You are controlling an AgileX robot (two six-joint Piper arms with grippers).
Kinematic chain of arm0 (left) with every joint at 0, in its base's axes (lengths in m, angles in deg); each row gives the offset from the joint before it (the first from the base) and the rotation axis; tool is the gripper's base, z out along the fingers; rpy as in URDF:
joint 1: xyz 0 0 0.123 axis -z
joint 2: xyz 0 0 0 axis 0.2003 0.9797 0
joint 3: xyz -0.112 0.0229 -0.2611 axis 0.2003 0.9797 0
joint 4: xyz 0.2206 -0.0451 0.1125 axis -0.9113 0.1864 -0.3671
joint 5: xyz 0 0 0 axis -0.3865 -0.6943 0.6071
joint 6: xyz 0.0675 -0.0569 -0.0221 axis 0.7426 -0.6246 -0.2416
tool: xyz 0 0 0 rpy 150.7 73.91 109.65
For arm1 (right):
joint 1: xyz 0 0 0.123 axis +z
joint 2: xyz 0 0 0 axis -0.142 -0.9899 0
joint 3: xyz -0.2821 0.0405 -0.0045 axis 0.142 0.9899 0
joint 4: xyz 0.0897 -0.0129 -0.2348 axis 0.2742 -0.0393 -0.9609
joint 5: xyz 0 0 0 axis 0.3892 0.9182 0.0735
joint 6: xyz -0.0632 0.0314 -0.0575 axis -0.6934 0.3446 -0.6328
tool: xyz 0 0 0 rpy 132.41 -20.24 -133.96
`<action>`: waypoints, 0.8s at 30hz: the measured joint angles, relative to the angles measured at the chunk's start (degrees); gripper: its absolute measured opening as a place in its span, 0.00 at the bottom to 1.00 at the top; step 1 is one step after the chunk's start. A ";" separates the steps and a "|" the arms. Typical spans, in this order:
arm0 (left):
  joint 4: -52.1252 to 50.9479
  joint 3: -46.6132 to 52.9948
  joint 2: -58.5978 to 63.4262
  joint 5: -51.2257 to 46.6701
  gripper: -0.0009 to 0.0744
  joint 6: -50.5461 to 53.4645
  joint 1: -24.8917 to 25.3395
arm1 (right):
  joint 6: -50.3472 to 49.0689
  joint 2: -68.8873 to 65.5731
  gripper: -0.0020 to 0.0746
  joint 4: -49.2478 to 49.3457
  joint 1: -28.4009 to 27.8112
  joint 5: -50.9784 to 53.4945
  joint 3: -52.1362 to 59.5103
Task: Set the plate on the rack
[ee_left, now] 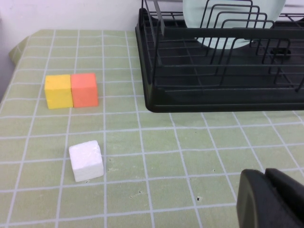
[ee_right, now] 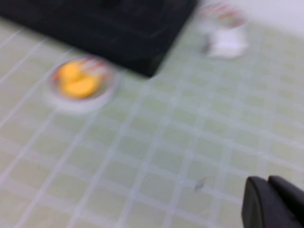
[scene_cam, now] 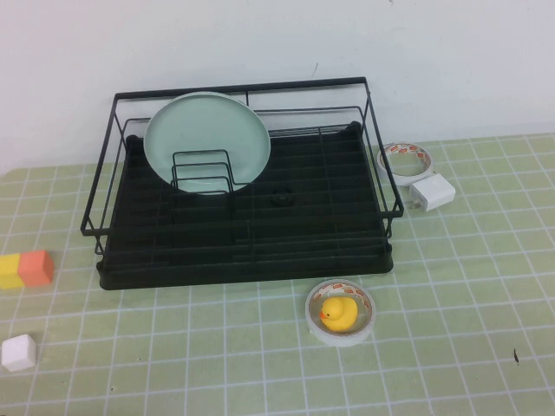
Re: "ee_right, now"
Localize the green grid tablecloth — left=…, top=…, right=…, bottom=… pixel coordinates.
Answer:
left=0, top=14, right=304, bottom=228

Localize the white power adapter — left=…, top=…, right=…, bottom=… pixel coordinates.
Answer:
left=201, top=27, right=249, bottom=59

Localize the black plastic drip tray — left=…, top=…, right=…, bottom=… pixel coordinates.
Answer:
left=0, top=0, right=199, bottom=78

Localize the yellow rubber duck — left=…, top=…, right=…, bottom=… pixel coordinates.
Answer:
left=57, top=62, right=100, bottom=99

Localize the white tape roll red print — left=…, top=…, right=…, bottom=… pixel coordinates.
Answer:
left=46, top=57, right=118, bottom=114
left=197, top=2, right=247, bottom=31

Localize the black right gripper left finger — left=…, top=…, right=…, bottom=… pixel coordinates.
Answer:
left=241, top=176, right=301, bottom=228

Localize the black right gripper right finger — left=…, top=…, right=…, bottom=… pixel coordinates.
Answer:
left=268, top=175, right=304, bottom=228

